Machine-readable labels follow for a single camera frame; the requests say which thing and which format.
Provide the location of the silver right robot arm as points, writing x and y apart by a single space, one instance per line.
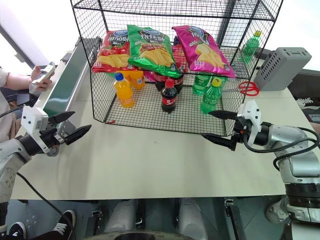
297 160

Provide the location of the white rounded robot leg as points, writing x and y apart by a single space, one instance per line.
192 217
121 216

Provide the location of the green potato chips bag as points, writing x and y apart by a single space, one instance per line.
152 50

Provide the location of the person's bare forearm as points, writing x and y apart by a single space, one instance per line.
16 81

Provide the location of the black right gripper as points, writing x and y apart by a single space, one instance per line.
240 128

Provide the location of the green soda bottle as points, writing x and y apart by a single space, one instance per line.
211 98
250 47
200 85

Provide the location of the person's bare hand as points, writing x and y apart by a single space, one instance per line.
40 78

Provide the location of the green conveyor belt machine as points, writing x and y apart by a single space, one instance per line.
65 82

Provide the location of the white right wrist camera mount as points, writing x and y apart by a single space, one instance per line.
252 117

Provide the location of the white handheld device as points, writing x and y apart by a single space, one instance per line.
43 75

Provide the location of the magenta potato chips bag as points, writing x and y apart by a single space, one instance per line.
205 52

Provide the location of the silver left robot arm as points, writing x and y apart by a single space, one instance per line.
10 160

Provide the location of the pink snack bag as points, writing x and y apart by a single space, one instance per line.
149 76

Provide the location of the black table leg bracket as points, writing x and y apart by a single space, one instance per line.
233 220

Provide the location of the small red tie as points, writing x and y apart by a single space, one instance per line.
110 122

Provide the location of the grey vented plastic box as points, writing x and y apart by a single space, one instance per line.
280 67

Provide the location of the orange soda bottle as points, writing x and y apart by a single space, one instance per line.
137 80
123 93

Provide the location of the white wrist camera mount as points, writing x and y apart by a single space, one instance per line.
31 120
252 117

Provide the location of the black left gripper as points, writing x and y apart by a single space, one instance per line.
51 137

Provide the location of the black printed mat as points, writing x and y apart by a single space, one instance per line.
307 92

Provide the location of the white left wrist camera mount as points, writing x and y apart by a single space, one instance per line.
31 120

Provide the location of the black white sneaker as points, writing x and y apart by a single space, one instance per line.
17 228
64 221

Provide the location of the red potato chips bag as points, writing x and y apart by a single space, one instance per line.
112 55

